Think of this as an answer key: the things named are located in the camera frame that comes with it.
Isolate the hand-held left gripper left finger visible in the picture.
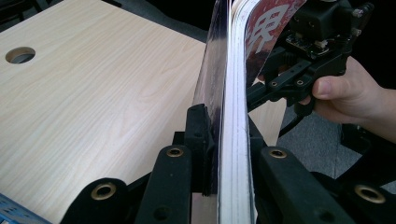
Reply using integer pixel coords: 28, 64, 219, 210
134, 103, 219, 224

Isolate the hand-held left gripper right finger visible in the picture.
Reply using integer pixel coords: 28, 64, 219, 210
247, 116, 356, 224

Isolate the red cover magazine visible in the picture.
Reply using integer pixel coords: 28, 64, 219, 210
191, 0, 307, 224

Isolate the blue plastic file rack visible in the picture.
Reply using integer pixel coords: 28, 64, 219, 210
0, 192, 52, 224

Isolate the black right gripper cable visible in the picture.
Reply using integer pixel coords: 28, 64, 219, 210
277, 113, 304, 138

